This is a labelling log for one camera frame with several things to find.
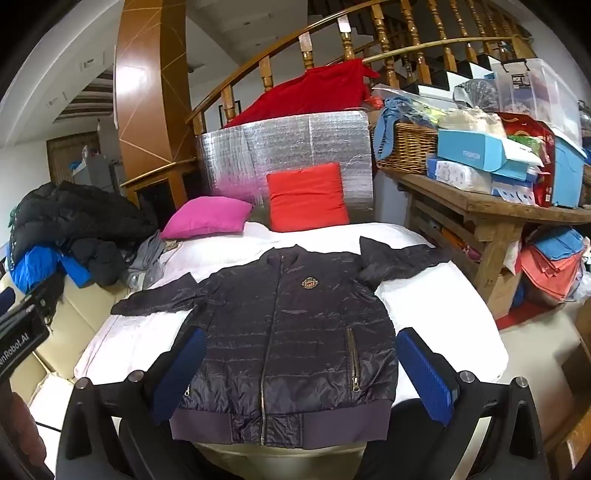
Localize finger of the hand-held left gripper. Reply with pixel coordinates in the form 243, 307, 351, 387
16, 276, 63, 319

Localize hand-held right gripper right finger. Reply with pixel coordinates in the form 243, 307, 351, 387
358, 327, 552, 480

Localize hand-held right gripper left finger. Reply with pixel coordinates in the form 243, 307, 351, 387
54, 327, 208, 480

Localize dark puffer jacket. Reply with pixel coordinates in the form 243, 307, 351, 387
112, 235, 455, 446

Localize person's left forearm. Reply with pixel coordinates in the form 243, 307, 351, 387
0, 391, 52, 480

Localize pile of black clothes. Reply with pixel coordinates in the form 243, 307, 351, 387
9, 181, 160, 287

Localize blue jacket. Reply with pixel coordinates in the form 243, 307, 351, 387
10, 246, 92, 294

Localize beige sofa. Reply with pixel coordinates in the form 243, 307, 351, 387
7, 277, 132, 384

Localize white bed sheet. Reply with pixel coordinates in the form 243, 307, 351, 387
28, 220, 509, 467

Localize red floor mat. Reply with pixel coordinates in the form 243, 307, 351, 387
496, 308, 546, 331

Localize grey garment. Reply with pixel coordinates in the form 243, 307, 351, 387
124, 232, 178, 292

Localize grey cabinet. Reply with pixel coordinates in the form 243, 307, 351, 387
71, 145, 125, 192

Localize wooden door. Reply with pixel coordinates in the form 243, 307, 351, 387
46, 131, 100, 185

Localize brown cardboard box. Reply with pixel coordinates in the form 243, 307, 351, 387
545, 342, 591, 480

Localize pink pillow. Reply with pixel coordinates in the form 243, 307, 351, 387
159, 196, 254, 240

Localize stack of orange folded cloths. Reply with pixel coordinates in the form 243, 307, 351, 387
516, 240, 585, 301

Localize wooden table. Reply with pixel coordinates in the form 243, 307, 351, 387
376, 164, 591, 319

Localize blue folded cloths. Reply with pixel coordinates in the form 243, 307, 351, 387
538, 228, 585, 261

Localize white patterned tissue pack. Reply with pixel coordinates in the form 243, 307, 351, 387
426, 157, 492, 195

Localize red pillow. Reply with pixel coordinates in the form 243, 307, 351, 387
266, 162, 350, 233

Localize wicker basket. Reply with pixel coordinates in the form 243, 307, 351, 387
375, 121, 439, 175

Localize light blue cardboard box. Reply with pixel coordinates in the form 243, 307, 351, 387
436, 128, 546, 174

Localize wooden column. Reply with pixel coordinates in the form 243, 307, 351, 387
114, 0, 199, 229

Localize blue storage bin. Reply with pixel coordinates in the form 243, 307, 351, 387
551, 136, 588, 208

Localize silver foil insulation board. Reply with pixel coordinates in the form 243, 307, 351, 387
195, 111, 374, 222

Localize blue cloth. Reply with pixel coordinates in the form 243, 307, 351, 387
373, 98, 416, 160

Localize red bag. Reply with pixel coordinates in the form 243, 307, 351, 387
496, 112, 557, 206

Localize clear plastic bag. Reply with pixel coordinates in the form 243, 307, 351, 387
455, 78, 499, 109

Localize red cloth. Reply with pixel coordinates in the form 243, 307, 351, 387
223, 60, 382, 129

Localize clear plastic storage box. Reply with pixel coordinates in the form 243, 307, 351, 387
489, 58, 583, 144

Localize wooden stair banister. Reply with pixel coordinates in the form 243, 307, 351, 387
185, 0, 536, 134

